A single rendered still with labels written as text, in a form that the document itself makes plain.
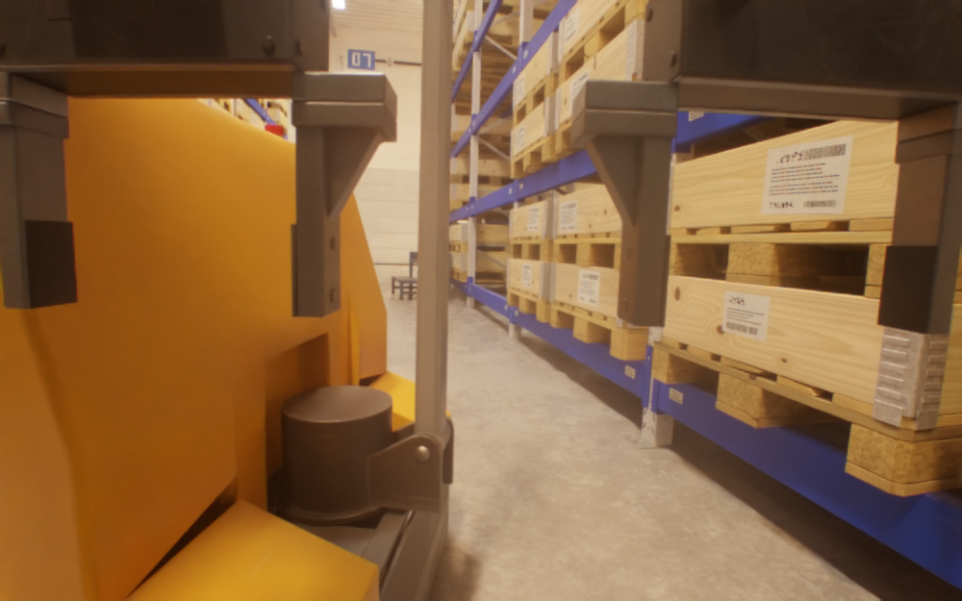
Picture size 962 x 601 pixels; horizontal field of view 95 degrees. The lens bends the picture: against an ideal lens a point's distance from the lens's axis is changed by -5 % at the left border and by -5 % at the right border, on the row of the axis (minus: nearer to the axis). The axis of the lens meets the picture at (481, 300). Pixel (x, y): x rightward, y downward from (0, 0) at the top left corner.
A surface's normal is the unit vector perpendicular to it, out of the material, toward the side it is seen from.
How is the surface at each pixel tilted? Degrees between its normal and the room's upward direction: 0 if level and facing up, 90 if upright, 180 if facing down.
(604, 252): 90
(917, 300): 90
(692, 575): 0
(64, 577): 90
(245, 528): 22
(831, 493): 90
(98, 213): 74
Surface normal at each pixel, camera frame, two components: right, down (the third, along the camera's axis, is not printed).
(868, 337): -0.98, 0.00
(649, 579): 0.03, -0.99
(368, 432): 0.75, 0.10
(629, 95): 0.00, 0.11
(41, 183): 1.00, 0.03
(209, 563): 0.40, -0.91
